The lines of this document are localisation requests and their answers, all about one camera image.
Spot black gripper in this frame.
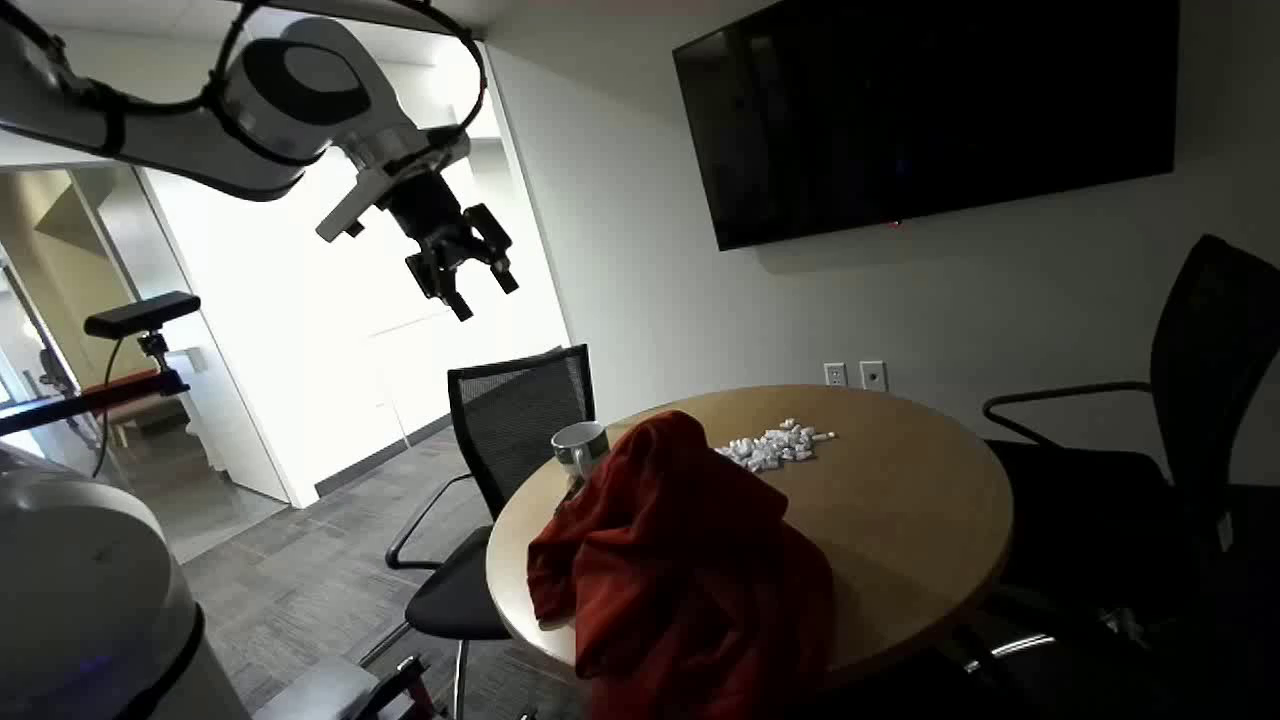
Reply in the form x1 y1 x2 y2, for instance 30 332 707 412
375 168 524 323

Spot red cloth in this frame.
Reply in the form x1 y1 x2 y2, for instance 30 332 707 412
524 407 839 720

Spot black mesh office chair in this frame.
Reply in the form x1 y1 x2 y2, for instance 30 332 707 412
355 339 602 720
980 232 1280 632

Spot white mug with green print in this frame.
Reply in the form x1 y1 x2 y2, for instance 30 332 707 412
543 420 617 483

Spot pile of small white pieces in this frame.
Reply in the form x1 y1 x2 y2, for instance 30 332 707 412
711 418 839 482

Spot black orange bar clamp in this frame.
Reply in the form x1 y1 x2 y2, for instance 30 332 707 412
355 653 446 720

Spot robot mounting platform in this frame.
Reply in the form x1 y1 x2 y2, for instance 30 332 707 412
251 653 403 720

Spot black office chair chrome legs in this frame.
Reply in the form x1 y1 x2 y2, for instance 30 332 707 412
916 594 1280 720

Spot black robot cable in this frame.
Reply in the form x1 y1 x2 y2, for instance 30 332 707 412
198 0 493 172

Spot black stereo camera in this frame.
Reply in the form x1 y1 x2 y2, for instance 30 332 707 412
80 287 206 345

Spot camera stand with red clamp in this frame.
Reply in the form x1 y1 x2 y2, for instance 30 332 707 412
0 332 191 445

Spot black wall-mounted TV screen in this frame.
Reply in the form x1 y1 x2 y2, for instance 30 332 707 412
670 0 1186 255

